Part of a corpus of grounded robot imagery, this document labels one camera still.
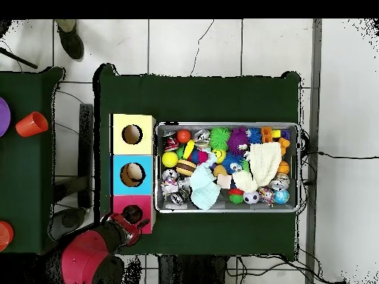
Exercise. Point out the mint green cloth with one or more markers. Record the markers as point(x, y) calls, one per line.
point(204, 186)

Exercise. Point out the brown plush toy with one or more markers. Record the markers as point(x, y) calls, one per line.
point(219, 170)

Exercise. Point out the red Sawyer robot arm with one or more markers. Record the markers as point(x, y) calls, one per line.
point(83, 257)

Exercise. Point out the wooden box with three holes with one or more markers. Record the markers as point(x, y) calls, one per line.
point(118, 174)

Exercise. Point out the shallow silver mesh bin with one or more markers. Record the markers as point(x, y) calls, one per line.
point(225, 207)

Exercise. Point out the yellow ball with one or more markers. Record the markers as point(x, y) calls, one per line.
point(169, 159)

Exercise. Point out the toy hamburger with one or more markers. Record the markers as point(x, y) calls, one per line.
point(186, 167)

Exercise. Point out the crushed red can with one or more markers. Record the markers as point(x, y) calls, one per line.
point(171, 144)

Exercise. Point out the wooden cube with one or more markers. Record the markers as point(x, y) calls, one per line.
point(224, 181)

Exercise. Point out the orange red ball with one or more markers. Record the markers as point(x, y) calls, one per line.
point(184, 136)

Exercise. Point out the dark green tablecloth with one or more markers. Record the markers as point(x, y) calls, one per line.
point(201, 100)
point(26, 177)

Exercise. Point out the purple spiky rubber toy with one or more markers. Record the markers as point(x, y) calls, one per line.
point(237, 140)

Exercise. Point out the orange round disc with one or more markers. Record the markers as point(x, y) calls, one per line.
point(5, 236)

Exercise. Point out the cream knitted cloth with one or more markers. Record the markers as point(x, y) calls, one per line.
point(266, 159)

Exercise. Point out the orange plastic cup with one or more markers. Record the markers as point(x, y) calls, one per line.
point(31, 124)

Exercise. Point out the large purple ball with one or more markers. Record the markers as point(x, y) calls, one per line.
point(3, 117)

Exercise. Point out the person's foot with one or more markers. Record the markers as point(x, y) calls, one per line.
point(71, 41)

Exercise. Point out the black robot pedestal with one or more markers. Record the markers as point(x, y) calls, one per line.
point(192, 270)

